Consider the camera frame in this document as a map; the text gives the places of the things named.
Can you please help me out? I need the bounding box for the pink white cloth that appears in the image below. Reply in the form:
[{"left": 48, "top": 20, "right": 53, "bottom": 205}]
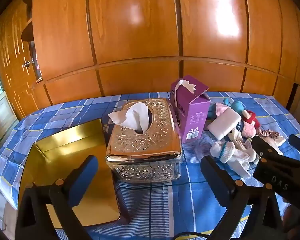
[{"left": 215, "top": 104, "right": 231, "bottom": 117}]

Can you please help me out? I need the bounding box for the black cable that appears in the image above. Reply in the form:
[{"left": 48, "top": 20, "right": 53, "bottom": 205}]
[{"left": 172, "top": 231, "right": 217, "bottom": 240}]

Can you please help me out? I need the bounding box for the white sock with blue trim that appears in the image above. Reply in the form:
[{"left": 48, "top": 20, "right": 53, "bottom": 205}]
[{"left": 210, "top": 141, "right": 236, "bottom": 164}]

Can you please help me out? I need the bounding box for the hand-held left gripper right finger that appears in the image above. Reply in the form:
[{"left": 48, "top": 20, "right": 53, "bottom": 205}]
[{"left": 200, "top": 155, "right": 284, "bottom": 240}]

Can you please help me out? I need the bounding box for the wooden wardrobe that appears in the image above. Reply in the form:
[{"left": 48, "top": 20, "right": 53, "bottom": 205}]
[{"left": 27, "top": 0, "right": 300, "bottom": 120}]

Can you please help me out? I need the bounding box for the blue plush toy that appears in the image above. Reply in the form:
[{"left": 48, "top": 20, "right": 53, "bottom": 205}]
[{"left": 206, "top": 97, "right": 245, "bottom": 119}]

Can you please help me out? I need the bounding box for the pink plush toy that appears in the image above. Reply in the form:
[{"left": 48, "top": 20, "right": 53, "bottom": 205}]
[{"left": 241, "top": 124, "right": 258, "bottom": 138}]

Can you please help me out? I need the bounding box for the wooden door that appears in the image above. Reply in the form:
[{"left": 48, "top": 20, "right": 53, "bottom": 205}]
[{"left": 0, "top": 0, "right": 44, "bottom": 120}]

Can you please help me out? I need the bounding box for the purple carton box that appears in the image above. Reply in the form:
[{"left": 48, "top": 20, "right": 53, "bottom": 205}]
[{"left": 170, "top": 75, "right": 211, "bottom": 143}]

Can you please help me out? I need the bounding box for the ornate gold tissue box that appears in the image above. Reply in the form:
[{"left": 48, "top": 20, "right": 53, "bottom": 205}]
[{"left": 105, "top": 98, "right": 182, "bottom": 183}]

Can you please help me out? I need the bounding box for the brown satin scrunchie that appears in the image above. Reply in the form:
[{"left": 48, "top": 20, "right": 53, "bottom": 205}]
[{"left": 257, "top": 130, "right": 280, "bottom": 140}]

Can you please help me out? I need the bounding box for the gold tin box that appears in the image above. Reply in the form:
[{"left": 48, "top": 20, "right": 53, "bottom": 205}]
[{"left": 19, "top": 119, "right": 122, "bottom": 229}]

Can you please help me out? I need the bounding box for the blue plaid bed sheet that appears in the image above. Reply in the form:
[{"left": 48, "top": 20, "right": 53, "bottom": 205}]
[{"left": 0, "top": 91, "right": 300, "bottom": 240}]

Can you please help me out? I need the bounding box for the white foam block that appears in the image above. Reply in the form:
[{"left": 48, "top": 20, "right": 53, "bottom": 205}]
[{"left": 208, "top": 109, "right": 242, "bottom": 139}]

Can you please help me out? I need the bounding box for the white tissue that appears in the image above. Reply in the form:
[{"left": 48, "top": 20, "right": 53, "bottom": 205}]
[{"left": 108, "top": 103, "right": 150, "bottom": 133}]

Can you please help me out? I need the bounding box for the cream cloth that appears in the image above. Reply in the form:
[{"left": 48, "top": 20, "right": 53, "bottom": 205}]
[{"left": 272, "top": 136, "right": 286, "bottom": 147}]

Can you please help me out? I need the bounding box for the red plush toy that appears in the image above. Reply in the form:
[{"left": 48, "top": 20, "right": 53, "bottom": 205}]
[{"left": 242, "top": 110, "right": 261, "bottom": 128}]

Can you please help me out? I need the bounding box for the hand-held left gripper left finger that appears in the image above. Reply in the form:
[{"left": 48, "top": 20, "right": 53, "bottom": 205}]
[{"left": 17, "top": 155, "right": 99, "bottom": 240}]

